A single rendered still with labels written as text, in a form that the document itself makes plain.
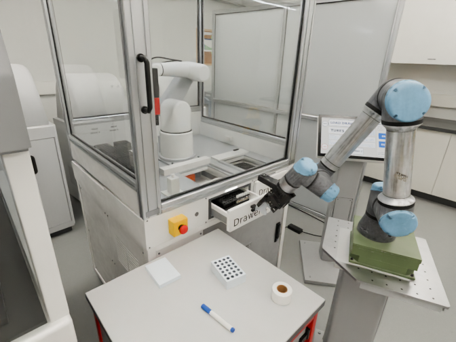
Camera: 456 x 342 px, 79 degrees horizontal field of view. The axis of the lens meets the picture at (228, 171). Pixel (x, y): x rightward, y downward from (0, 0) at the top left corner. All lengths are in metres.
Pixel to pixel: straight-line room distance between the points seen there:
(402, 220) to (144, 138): 0.94
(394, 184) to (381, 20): 1.82
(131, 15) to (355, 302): 1.43
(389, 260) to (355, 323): 0.40
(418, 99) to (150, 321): 1.06
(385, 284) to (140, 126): 1.08
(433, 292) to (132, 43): 1.37
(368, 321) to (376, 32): 2.08
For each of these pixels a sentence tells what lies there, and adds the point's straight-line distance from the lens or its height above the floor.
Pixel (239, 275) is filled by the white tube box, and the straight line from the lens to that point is 1.09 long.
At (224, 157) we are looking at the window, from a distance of 1.30.
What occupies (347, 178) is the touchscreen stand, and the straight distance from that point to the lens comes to 2.15.
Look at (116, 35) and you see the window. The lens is 1.08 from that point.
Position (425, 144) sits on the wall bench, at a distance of 3.99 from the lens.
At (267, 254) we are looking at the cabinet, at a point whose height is 0.33.
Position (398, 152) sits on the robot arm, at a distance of 1.06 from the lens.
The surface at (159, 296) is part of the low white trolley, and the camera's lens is 1.09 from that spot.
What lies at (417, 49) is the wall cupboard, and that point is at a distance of 4.28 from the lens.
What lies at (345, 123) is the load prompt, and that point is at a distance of 2.07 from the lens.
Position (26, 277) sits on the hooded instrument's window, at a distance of 0.80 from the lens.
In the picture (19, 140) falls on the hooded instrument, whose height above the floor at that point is 1.39.
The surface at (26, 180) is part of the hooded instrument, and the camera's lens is 0.70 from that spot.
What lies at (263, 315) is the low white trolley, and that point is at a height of 0.76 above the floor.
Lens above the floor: 1.54
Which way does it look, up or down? 22 degrees down
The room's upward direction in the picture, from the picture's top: 2 degrees clockwise
